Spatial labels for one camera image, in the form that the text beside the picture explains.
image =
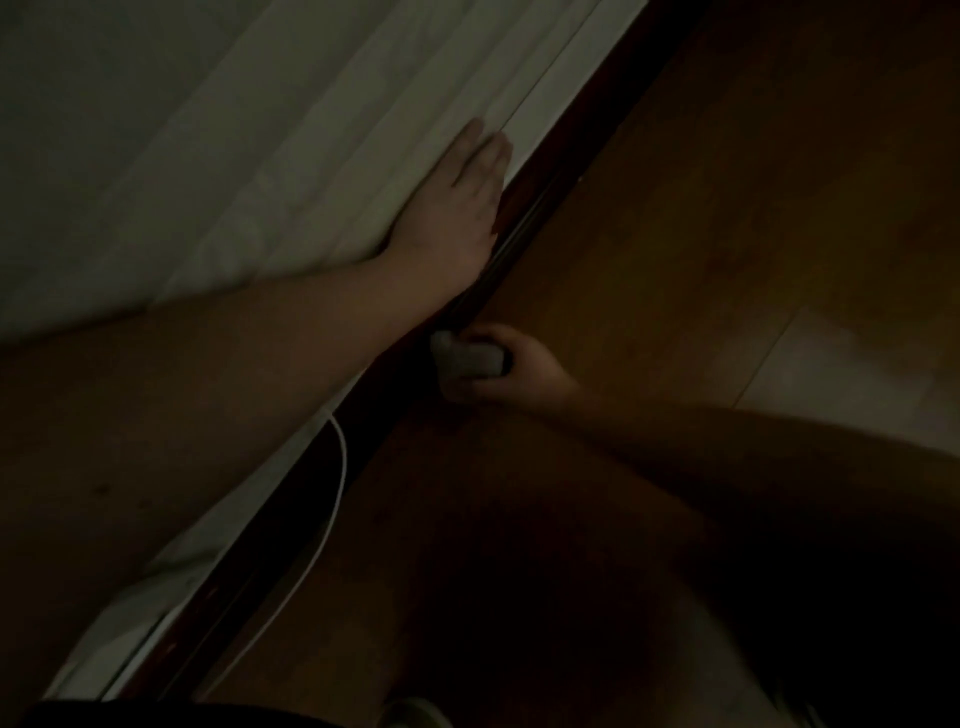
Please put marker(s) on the person's right hand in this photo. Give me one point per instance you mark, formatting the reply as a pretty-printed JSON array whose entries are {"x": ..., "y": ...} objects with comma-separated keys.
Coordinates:
[{"x": 536, "y": 375}]

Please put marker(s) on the person's left hand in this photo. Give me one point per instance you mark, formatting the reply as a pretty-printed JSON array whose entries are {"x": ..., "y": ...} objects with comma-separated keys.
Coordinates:
[{"x": 454, "y": 225}]

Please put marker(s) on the grey cleaning cloth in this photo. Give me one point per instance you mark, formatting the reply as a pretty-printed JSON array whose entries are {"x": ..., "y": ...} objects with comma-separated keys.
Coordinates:
[{"x": 469, "y": 356}]

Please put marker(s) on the person's right forearm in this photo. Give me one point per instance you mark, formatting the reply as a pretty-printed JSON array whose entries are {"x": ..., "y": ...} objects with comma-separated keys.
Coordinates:
[{"x": 787, "y": 495}]

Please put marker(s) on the person's left forearm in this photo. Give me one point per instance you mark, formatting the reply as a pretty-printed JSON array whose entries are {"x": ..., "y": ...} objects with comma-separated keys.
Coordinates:
[{"x": 187, "y": 405}]

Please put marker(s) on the white louvred wardrobe door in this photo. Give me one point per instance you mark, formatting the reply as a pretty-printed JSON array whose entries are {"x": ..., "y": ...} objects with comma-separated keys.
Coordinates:
[{"x": 225, "y": 135}]

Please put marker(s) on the black shirt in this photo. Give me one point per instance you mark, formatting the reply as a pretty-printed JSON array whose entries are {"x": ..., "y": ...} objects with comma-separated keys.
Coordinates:
[{"x": 172, "y": 716}]

